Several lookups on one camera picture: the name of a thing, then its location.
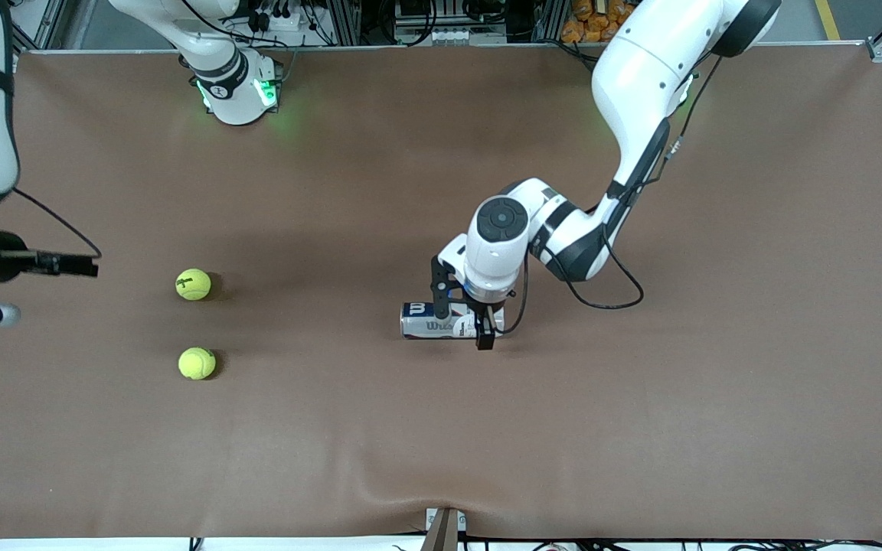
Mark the yellow tennis ball Wilson print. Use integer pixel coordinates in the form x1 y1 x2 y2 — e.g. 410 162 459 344
175 268 212 302

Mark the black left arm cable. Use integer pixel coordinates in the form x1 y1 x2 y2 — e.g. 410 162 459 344
498 54 725 335

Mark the yellow tennis ball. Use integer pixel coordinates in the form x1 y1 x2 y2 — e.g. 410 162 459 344
178 347 217 381

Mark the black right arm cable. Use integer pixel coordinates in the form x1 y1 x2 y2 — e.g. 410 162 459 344
11 187 103 261

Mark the orange snack bag pile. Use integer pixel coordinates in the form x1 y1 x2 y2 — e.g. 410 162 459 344
561 0 615 44

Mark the grey table edge clamp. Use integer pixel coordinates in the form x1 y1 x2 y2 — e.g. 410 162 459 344
424 507 467 551

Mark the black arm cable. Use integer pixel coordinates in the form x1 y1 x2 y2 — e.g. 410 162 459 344
11 187 103 261
498 54 725 335

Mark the clear Wilson tennis ball can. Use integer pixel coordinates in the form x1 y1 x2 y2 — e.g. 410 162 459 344
400 302 505 341

